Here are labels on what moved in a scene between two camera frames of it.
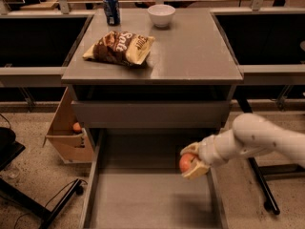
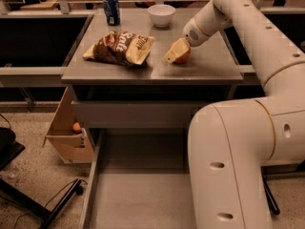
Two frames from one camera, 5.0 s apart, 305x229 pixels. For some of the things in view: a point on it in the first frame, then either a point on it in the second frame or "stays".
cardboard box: x=71 y=146 stays
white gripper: x=210 y=152 to x=194 y=33
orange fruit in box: x=76 y=126 stays
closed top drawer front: x=151 y=114 stays
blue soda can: x=112 y=10 stays
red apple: x=187 y=162 to x=183 y=58
